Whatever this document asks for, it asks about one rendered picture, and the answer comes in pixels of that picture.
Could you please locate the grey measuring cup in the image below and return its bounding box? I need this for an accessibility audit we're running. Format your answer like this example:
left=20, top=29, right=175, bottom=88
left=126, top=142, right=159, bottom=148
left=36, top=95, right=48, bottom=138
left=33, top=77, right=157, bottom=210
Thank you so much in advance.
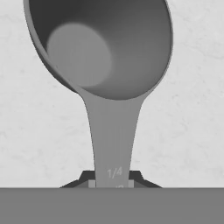
left=23, top=0, right=174, bottom=189

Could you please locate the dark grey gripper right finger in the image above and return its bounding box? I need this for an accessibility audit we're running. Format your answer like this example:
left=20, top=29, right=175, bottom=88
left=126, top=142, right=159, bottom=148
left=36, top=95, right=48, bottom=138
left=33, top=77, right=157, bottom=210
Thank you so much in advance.
left=127, top=170, right=163, bottom=189

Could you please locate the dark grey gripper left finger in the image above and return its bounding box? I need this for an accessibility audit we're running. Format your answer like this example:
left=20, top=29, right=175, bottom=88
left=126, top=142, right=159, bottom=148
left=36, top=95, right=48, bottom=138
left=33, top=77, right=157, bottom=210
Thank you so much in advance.
left=59, top=170, right=97, bottom=189

